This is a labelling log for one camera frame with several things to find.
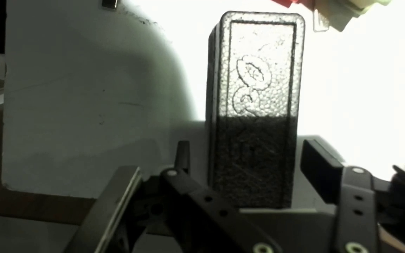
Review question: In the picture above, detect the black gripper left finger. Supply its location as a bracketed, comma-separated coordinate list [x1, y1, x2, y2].
[63, 140, 285, 253]

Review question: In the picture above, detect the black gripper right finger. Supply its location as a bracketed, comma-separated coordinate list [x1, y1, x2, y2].
[300, 134, 405, 253]

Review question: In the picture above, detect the small white platform board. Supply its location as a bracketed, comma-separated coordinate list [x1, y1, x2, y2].
[0, 0, 405, 201]

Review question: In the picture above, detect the green hardcover book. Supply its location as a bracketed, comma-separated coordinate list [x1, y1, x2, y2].
[314, 0, 397, 34]

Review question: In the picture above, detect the small red object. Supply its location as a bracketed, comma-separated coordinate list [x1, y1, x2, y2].
[272, 0, 319, 12]

